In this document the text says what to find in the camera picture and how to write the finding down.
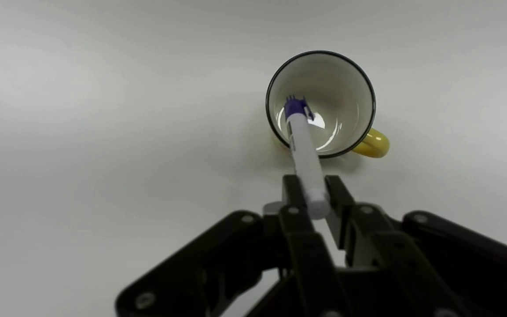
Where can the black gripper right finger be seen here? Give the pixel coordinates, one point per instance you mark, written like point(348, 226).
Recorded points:
point(441, 258)

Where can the yellow enamel mug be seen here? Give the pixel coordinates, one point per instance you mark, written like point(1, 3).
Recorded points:
point(339, 89)

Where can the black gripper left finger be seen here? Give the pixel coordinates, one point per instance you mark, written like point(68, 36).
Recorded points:
point(207, 276)

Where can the white marker with blue cap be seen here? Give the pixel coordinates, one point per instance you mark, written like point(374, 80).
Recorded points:
point(307, 161)

